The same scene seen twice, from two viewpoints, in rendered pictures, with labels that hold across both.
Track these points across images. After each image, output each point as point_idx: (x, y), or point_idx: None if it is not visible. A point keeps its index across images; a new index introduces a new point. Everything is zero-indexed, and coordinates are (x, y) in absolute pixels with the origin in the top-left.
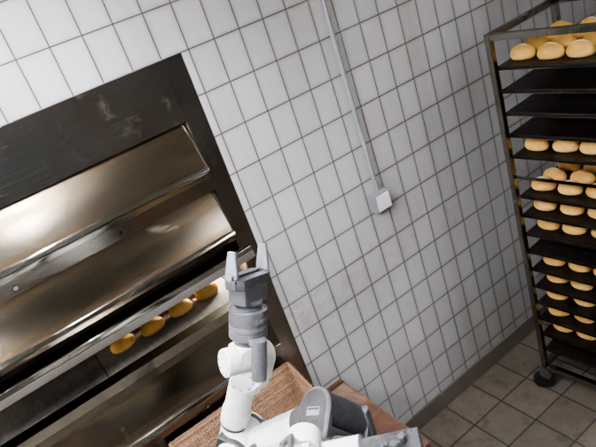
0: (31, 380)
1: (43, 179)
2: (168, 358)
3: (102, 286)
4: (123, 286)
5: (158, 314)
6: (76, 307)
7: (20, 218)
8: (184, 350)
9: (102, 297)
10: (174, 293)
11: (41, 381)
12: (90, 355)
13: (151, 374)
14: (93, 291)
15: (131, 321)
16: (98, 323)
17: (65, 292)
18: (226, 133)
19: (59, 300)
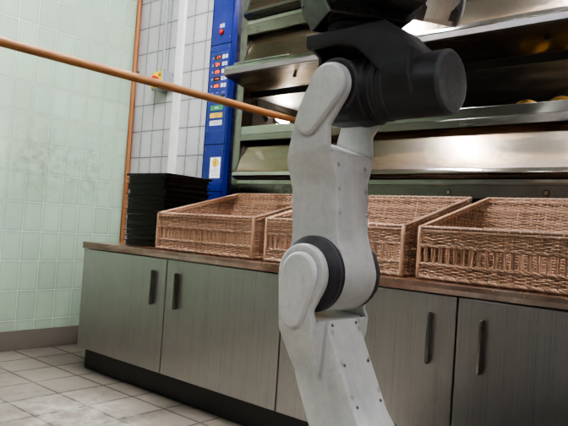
0: (416, 35)
1: None
2: (537, 111)
3: (517, 6)
4: (533, 11)
5: (531, 23)
6: (488, 15)
7: None
8: (556, 112)
9: (511, 14)
10: (558, 8)
11: (420, 39)
12: (460, 34)
13: (512, 117)
14: (509, 8)
15: (506, 19)
16: (508, 59)
17: (490, 2)
18: None
19: (482, 6)
